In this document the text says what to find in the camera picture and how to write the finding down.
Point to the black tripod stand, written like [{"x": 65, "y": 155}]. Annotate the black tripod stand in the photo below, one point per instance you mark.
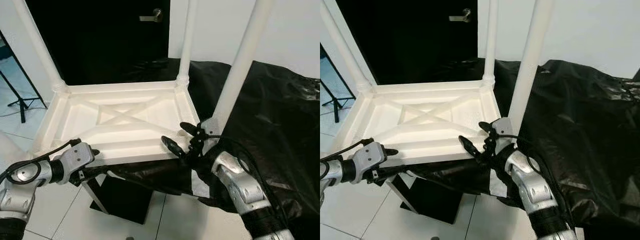
[
  {"x": 22, "y": 112},
  {"x": 336, "y": 114}
]

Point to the glass panel black frame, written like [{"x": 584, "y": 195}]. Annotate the glass panel black frame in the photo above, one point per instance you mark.
[
  {"x": 330, "y": 82},
  {"x": 10, "y": 75}
]

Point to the black plastic table cover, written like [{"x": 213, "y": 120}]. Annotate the black plastic table cover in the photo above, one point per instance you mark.
[
  {"x": 585, "y": 125},
  {"x": 280, "y": 115}
]

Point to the black door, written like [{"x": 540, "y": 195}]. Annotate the black door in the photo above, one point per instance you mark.
[
  {"x": 100, "y": 40},
  {"x": 415, "y": 40}
]

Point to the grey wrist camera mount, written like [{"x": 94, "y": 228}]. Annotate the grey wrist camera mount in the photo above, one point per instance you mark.
[
  {"x": 502, "y": 127},
  {"x": 77, "y": 156},
  {"x": 367, "y": 156},
  {"x": 209, "y": 126}
]

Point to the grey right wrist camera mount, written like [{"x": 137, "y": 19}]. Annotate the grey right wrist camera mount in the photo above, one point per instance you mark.
[
  {"x": 502, "y": 127},
  {"x": 209, "y": 126}
]

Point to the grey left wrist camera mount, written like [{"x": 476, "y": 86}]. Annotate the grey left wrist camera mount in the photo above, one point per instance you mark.
[
  {"x": 77, "y": 156},
  {"x": 367, "y": 156}
]

